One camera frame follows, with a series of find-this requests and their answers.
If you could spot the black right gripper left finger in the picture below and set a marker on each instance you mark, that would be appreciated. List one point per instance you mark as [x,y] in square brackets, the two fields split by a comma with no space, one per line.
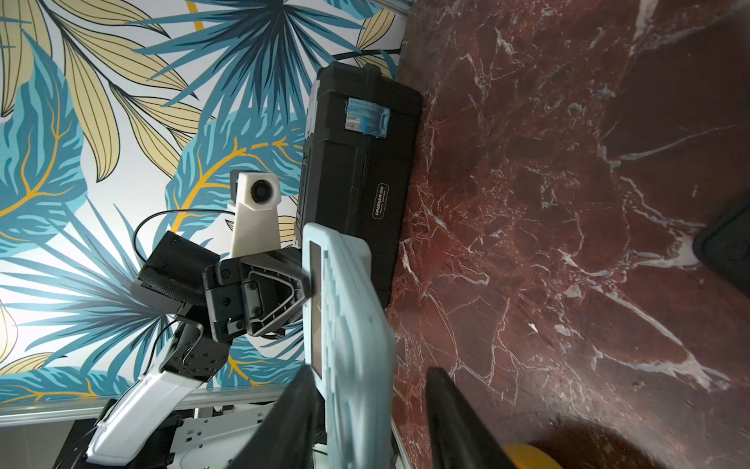
[285,439]

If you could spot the black plastic toolbox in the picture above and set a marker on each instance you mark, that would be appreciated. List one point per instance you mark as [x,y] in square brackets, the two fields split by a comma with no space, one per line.
[357,159]

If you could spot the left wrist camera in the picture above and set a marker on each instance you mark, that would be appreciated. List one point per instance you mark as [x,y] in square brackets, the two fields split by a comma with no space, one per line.
[255,198]

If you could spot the black upside-down calculator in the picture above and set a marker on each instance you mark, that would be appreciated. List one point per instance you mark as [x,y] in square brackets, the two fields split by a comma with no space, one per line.
[723,246]

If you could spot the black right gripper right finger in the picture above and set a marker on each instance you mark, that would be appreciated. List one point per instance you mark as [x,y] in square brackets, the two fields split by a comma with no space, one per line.
[458,437]

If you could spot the yellow plastic tray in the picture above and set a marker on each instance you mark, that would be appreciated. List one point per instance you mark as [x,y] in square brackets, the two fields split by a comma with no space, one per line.
[528,457]

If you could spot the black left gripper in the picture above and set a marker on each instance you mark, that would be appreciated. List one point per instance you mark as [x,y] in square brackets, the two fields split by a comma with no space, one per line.
[256,294]

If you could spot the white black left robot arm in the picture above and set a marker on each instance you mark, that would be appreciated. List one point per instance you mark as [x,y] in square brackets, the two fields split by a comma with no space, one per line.
[192,358]

